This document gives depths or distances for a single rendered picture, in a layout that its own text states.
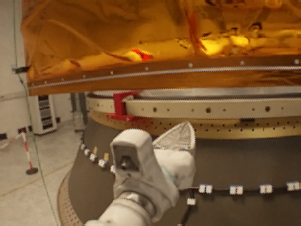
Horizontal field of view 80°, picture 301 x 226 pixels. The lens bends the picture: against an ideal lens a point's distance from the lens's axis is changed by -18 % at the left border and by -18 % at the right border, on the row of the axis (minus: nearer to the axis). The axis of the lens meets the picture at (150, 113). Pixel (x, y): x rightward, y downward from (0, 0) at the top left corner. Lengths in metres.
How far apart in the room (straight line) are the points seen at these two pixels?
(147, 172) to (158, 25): 0.51
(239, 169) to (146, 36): 0.48
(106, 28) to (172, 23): 0.24
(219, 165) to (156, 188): 0.35
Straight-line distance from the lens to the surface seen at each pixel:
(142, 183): 0.26
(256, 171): 0.60
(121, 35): 0.73
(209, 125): 0.61
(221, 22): 0.60
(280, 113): 0.59
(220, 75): 0.63
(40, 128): 8.02
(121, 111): 0.68
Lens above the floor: 1.79
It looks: 10 degrees down
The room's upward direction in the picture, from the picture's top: 5 degrees counter-clockwise
